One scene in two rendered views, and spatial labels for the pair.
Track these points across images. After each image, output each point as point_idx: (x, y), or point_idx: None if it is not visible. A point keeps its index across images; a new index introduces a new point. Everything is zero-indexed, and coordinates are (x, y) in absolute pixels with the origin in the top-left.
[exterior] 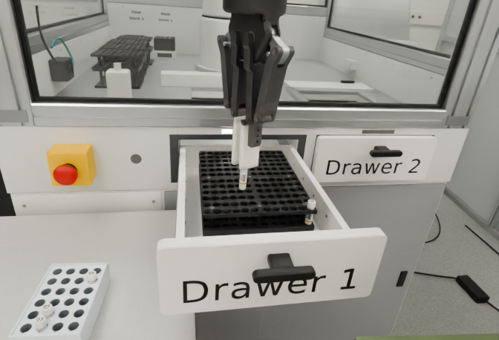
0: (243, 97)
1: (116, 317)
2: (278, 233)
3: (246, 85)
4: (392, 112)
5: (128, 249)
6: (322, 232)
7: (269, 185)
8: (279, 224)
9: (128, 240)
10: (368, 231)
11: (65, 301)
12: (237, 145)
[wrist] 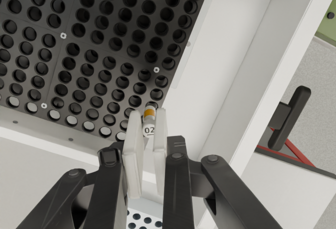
0: (123, 210)
1: (147, 183)
2: (258, 111)
3: (119, 228)
4: None
5: (59, 160)
6: (289, 55)
7: (103, 16)
8: (176, 39)
9: (42, 157)
10: None
11: (129, 227)
12: (142, 159)
